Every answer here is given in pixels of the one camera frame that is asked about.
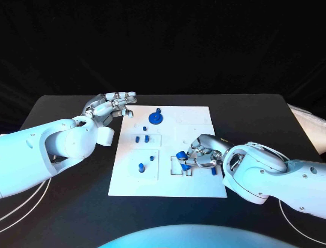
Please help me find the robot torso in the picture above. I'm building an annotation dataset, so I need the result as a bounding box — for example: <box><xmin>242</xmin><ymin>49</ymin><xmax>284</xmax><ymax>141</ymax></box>
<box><xmin>97</xmin><ymin>224</ymin><xmax>303</xmax><ymax>248</ymax></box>

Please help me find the white task board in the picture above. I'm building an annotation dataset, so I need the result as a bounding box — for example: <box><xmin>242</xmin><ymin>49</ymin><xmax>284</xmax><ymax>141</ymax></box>
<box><xmin>107</xmin><ymin>105</ymin><xmax>228</xmax><ymax>198</ymax></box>

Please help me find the blue gear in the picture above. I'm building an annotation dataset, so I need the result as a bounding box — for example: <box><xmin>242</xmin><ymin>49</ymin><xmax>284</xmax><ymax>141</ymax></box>
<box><xmin>147</xmin><ymin>107</ymin><xmax>165</xmax><ymax>125</ymax></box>

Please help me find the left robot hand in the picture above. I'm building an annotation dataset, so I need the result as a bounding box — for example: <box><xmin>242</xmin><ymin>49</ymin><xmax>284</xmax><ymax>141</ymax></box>
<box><xmin>81</xmin><ymin>91</ymin><xmax>139</xmax><ymax>128</ymax></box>

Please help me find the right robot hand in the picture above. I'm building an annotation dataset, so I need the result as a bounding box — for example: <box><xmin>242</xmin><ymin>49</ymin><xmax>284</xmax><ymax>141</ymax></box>
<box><xmin>182</xmin><ymin>133</ymin><xmax>235</xmax><ymax>169</ymax></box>

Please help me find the white cable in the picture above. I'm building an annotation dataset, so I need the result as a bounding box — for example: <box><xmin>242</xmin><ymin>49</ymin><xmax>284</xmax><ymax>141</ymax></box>
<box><xmin>0</xmin><ymin>177</ymin><xmax>52</xmax><ymax>241</ymax></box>
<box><xmin>278</xmin><ymin>199</ymin><xmax>326</xmax><ymax>248</ymax></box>
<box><xmin>0</xmin><ymin>181</ymin><xmax>46</xmax><ymax>231</ymax></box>

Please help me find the white cloth bundle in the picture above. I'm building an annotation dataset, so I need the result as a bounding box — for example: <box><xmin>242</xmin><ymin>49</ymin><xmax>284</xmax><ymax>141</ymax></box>
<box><xmin>287</xmin><ymin>103</ymin><xmax>326</xmax><ymax>155</ymax></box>

